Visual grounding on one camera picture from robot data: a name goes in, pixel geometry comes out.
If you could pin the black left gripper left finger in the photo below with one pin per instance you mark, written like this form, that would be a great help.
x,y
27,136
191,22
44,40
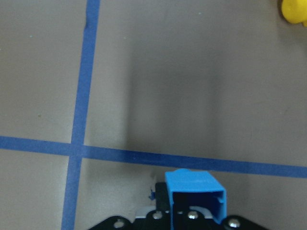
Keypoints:
x,y
155,217

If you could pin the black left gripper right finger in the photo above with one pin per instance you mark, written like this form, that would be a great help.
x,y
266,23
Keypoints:
x,y
206,211

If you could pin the blue toy block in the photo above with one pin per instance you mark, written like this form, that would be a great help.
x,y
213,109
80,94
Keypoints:
x,y
188,188

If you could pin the yellow toy block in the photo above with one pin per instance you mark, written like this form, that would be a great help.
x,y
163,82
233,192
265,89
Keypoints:
x,y
294,11

